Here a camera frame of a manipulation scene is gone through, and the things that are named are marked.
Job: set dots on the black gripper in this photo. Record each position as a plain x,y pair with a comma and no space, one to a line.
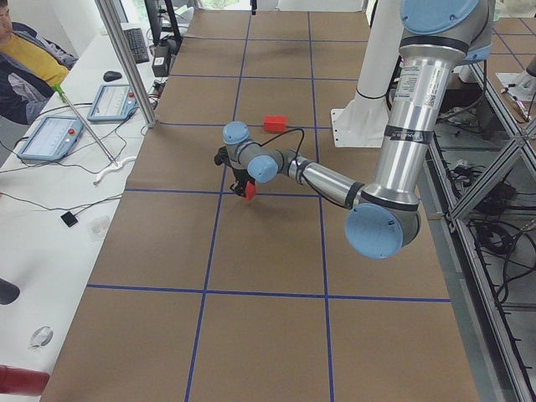
239,175

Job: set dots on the red block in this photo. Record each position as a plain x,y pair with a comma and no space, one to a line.
271,124
250,191
279,123

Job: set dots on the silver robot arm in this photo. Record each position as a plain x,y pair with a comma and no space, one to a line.
412,49

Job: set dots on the far teach pendant tablet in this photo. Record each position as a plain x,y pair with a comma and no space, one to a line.
112,103

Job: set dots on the teach pendant tablet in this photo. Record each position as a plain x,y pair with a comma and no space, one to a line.
112,103
52,139

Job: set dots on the black computer mouse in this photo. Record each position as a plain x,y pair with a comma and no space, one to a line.
111,75

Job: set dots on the black keyboard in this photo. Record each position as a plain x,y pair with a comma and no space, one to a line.
137,45

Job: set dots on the near teach pendant tablet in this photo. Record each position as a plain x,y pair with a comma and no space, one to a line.
52,139

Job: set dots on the metal rod green tip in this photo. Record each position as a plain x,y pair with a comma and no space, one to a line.
57,88

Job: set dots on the seated person yellow shirt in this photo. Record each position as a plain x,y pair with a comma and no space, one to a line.
31,66

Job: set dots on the red cylinder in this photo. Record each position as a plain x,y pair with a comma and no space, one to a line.
21,381

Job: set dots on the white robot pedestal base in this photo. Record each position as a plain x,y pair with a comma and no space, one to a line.
362,122

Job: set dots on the aluminium frame post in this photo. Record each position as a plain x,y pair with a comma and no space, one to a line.
112,23

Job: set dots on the aluminium frame rack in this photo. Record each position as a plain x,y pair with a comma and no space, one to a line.
480,184

